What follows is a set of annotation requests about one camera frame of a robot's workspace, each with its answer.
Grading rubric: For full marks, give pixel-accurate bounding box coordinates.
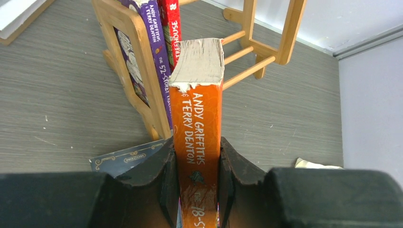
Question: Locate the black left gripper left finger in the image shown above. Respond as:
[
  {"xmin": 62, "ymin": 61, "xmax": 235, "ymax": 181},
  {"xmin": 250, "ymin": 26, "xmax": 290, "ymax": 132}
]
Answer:
[{"xmin": 0, "ymin": 140, "xmax": 179, "ymax": 228}]

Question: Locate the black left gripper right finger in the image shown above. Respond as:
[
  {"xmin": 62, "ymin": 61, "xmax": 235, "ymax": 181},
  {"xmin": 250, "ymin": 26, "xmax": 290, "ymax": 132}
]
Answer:
[{"xmin": 218, "ymin": 137, "xmax": 403, "ymax": 228}]

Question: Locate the blue Nineteen Eighty-Four book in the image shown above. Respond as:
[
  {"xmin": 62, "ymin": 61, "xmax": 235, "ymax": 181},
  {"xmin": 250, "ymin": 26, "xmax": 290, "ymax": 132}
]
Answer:
[{"xmin": 89, "ymin": 139, "xmax": 167, "ymax": 178}]

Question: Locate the orange 78-Storey Treehouse book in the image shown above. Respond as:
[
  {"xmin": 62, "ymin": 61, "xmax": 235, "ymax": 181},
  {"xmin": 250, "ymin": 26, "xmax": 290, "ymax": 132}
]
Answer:
[{"xmin": 169, "ymin": 38, "xmax": 225, "ymax": 228}]

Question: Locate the red Treehouse book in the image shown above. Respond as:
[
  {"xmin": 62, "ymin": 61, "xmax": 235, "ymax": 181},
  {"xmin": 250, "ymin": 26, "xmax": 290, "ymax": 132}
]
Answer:
[{"xmin": 157, "ymin": 0, "xmax": 182, "ymax": 71}]

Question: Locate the purple 52-Storey Treehouse book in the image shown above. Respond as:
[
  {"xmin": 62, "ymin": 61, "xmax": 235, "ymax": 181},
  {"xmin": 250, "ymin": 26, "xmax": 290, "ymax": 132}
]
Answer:
[{"xmin": 114, "ymin": 0, "xmax": 173, "ymax": 129}]

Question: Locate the cream cloth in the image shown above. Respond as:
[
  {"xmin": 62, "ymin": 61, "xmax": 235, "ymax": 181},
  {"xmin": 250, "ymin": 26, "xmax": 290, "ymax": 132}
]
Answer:
[{"xmin": 295, "ymin": 158, "xmax": 343, "ymax": 169}]

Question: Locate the wooden book rack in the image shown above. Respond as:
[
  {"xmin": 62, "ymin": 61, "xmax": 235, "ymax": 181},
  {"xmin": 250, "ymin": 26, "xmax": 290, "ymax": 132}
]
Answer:
[{"xmin": 92, "ymin": 0, "xmax": 306, "ymax": 140}]

